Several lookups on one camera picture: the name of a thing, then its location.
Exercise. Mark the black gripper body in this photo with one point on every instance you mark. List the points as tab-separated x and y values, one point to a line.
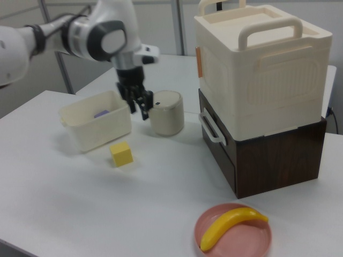
131	76

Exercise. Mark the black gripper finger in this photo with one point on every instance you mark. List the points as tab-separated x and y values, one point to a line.
128	100
145	104

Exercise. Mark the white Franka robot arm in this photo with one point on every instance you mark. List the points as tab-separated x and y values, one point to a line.
101	32

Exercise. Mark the beige cylindrical lidded bin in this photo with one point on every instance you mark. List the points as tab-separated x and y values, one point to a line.
167	117

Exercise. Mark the purple block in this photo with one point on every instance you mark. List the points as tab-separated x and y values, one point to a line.
101	114

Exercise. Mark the white plastic bin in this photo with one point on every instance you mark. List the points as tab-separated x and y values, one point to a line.
101	134

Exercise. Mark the yellow cube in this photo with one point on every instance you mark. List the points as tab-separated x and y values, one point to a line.
122	155

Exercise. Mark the cream plastic storage box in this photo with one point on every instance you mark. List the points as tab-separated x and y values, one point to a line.
268	93

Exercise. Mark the yellow banana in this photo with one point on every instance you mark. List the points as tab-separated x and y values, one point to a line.
227	222

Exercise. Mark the dark wood cabinet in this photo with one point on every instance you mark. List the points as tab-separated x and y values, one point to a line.
281	160

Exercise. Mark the pink plate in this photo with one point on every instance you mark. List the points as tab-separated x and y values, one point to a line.
241	238

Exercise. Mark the black post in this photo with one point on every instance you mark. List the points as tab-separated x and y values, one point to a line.
219	4

